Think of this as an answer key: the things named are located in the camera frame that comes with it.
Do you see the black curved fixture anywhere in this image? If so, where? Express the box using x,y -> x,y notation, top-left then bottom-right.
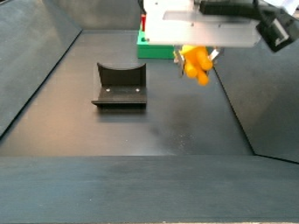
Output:
91,63 -> 147,107

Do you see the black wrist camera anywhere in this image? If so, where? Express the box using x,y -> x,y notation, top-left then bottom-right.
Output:
199,0 -> 299,53

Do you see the red square block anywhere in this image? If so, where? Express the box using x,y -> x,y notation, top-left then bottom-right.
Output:
142,14 -> 146,32

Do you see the yellow three prong object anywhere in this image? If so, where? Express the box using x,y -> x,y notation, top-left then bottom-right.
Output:
181,45 -> 214,86

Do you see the green shape sorter board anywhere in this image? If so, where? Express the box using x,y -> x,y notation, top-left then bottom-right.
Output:
137,30 -> 174,60

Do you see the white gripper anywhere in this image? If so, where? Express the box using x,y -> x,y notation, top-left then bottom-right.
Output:
145,0 -> 261,77

